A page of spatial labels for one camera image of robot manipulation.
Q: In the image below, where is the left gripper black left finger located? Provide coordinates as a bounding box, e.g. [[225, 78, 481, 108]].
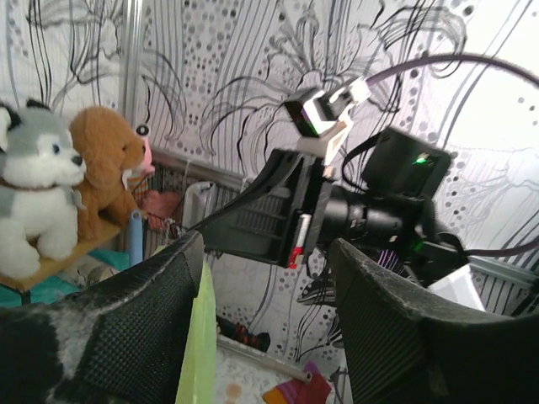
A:
[[1, 231, 204, 403]]

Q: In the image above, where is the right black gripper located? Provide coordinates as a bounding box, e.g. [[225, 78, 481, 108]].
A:
[[192, 149, 334, 268]]

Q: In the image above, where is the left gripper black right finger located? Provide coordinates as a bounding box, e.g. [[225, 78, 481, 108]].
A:
[[330, 239, 538, 403]]

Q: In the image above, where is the green plastic trash bag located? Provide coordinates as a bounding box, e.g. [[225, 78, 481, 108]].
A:
[[175, 262, 217, 404]]

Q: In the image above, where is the blue lint roller mop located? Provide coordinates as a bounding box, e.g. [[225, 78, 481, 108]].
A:
[[128, 210, 143, 266]]

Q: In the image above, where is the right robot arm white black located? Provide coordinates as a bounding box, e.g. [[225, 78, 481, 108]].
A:
[[195, 129, 483, 310]]

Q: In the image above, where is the silver foil pouch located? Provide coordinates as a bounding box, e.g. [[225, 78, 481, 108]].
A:
[[182, 181, 217, 230]]

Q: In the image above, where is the teal folded cloth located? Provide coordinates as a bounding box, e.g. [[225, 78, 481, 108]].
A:
[[0, 247, 131, 308]]

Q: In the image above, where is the striped orange purple sock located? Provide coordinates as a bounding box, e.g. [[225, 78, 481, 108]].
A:
[[262, 361, 331, 404]]

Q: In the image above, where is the black metal shelf rack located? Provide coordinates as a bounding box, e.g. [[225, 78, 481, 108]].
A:
[[0, 218, 125, 306]]

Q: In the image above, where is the brown teddy bear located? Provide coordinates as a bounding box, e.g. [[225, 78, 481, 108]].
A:
[[70, 106, 146, 241]]

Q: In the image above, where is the white dog plush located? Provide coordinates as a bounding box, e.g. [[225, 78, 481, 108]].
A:
[[1, 99, 87, 279]]

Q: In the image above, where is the black wire basket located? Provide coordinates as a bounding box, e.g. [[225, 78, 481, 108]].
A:
[[127, 162, 245, 237]]

